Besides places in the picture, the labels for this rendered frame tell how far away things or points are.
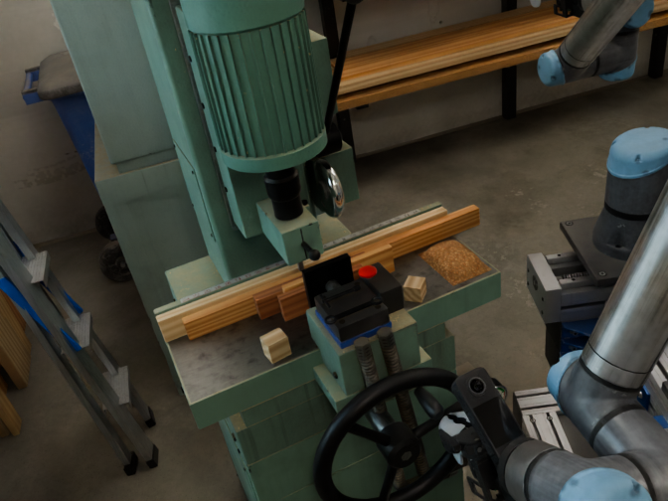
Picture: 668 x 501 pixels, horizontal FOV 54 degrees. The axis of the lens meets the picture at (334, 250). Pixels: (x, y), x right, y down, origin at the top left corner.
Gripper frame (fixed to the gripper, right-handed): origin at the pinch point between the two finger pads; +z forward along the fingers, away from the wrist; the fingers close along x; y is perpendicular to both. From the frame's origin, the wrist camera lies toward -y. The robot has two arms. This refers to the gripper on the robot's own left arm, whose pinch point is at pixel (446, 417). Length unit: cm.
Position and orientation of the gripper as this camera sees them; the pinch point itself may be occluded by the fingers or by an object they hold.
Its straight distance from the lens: 98.8
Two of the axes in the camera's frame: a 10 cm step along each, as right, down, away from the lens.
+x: 8.9, -3.6, 2.7
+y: 3.5, 9.3, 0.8
